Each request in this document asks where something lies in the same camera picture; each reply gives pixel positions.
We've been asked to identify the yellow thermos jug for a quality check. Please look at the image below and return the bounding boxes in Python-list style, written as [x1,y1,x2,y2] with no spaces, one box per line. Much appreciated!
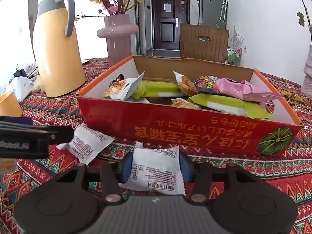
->
[32,0,86,97]

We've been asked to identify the brown wooden chair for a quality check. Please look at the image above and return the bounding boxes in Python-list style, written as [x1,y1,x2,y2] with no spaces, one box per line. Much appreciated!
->
[180,24,230,64]

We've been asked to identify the grey refrigerator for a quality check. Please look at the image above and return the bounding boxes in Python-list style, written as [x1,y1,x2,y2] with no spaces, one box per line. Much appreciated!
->
[198,0,230,28]

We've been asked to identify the dried pale grass bunch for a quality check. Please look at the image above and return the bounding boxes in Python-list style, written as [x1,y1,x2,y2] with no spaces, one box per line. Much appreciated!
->
[230,24,244,48]

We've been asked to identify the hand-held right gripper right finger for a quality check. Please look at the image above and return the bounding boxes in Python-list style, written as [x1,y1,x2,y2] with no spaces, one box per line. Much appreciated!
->
[179,151,260,203]

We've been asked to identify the dark comic-print snack packet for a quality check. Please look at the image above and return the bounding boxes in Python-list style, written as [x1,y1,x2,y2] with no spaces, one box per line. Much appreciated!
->
[194,75,221,94]

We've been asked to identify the red cardboard box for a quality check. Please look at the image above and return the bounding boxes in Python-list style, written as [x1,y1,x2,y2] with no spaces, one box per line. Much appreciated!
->
[75,55,303,156]

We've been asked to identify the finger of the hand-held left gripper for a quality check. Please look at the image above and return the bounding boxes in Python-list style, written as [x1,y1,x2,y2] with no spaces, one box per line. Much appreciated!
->
[0,126,74,145]
[0,116,34,127]

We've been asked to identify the dark entrance door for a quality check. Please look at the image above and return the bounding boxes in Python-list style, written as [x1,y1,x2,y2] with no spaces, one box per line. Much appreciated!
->
[152,0,190,50]

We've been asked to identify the textured pink vase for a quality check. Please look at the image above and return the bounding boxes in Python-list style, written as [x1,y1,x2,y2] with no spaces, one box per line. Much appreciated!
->
[300,45,312,93]

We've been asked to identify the beige cloth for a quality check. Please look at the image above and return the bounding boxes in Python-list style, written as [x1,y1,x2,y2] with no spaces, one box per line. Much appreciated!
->
[30,74,45,93]

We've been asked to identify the black bag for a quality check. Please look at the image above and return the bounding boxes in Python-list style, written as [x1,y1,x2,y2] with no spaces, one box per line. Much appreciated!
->
[13,65,28,78]

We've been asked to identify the smooth pink mushroom-shaped vase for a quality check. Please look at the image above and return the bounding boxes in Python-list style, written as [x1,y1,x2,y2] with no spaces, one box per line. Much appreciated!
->
[97,14,138,67]

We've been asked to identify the white plastic bag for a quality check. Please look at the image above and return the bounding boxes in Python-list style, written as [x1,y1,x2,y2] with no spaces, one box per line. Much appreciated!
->
[6,75,35,103]

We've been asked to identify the green snack packet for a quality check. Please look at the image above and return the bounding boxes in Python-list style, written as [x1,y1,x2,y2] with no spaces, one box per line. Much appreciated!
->
[188,94,274,119]
[133,81,182,98]

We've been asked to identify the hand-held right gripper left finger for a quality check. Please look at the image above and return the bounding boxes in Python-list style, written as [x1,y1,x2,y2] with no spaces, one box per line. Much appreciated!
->
[55,154,134,204]

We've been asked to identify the fallen yellow petals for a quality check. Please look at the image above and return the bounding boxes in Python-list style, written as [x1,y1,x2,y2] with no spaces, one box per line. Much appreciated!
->
[280,90,304,103]

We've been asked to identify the person's left hand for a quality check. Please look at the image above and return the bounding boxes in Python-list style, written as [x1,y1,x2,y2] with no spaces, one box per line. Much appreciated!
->
[0,158,16,175]

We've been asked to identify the white folded umbrella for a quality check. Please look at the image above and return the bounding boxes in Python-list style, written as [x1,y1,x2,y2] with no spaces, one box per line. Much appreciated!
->
[219,0,229,21]

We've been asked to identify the white trolley with bottles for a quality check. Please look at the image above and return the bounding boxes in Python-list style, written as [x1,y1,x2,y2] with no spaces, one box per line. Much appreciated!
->
[227,46,242,66]

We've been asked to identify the yellow ceramic mug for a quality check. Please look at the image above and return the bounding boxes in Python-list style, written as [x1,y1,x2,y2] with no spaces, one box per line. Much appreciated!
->
[0,90,23,117]

